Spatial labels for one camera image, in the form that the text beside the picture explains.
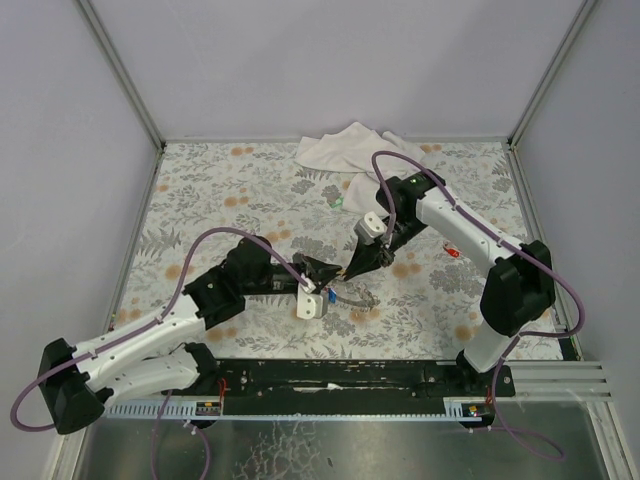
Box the green tagged key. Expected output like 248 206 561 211
330 197 344 209

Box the white slotted cable duct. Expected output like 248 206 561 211
103 392 493 425

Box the white disc with keyrings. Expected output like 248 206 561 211
329 280 380 312

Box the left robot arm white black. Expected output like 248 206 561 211
38 235 341 435

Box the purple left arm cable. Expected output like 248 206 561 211
10 226 316 432

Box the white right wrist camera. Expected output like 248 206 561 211
354 211 386 246

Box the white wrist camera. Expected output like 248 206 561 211
354 211 386 246
295 285 329 320

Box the purple floor cable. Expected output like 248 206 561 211
492 367 569 461
149 389 211 480

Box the grey left corner post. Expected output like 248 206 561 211
73 0 166 151

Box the white crumpled cloth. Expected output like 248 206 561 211
296 122 427 217

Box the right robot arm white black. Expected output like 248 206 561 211
344 173 556 373

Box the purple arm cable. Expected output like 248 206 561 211
370 149 587 351
10 226 316 432

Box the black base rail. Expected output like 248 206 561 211
160 356 516 416

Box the grey aluminium corner post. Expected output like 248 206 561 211
507 0 600 151

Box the red tagged key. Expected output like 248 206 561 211
443 242 460 258

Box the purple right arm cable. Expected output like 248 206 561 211
370 149 587 351

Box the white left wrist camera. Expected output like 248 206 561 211
295 285 329 320

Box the purple right floor cable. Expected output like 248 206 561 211
492 367 569 461

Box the purple left floor cable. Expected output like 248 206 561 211
149 389 211 480

